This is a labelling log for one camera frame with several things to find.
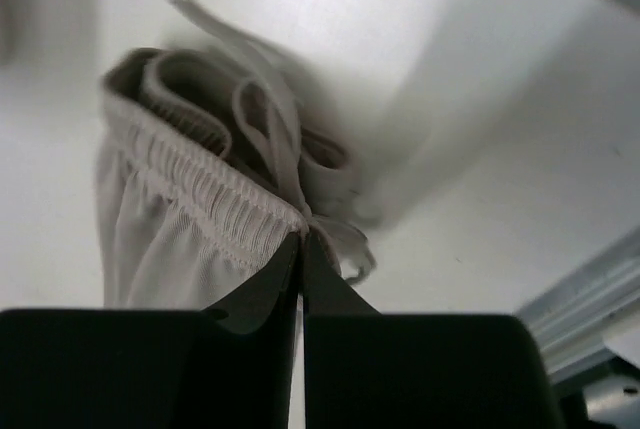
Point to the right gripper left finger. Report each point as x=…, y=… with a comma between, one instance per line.
x=226, y=366

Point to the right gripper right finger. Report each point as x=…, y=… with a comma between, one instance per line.
x=365, y=369

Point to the grey trousers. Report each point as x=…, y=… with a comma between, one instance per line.
x=206, y=166

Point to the aluminium front rail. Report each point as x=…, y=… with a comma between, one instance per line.
x=569, y=320

